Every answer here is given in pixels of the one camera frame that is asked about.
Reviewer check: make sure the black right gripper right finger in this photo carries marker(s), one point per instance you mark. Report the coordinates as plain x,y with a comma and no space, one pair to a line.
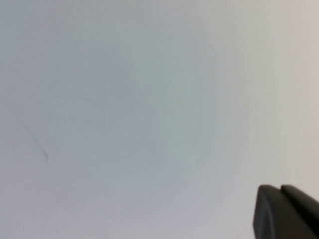
301,196

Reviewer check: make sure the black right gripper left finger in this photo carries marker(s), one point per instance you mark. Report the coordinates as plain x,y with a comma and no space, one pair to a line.
279,216

